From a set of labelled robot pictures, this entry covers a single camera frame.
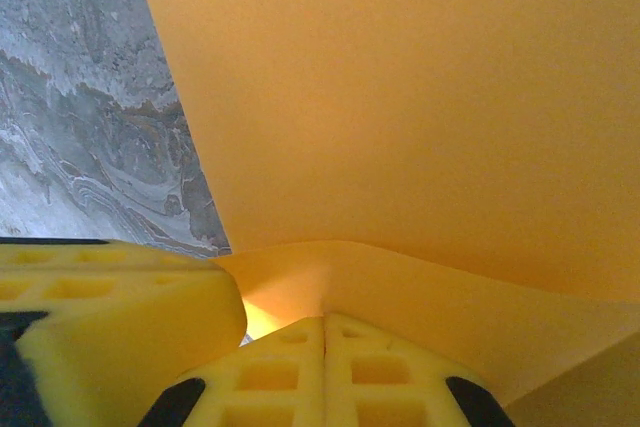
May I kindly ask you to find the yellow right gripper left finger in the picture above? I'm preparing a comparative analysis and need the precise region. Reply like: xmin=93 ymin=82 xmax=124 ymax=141
xmin=144 ymin=314 xmax=327 ymax=427

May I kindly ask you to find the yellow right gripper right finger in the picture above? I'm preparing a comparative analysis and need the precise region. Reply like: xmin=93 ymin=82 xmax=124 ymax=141
xmin=324 ymin=310 xmax=516 ymax=427

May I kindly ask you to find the orange paper sheet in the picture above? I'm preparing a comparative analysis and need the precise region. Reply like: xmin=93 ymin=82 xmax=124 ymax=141
xmin=128 ymin=0 xmax=640 ymax=427

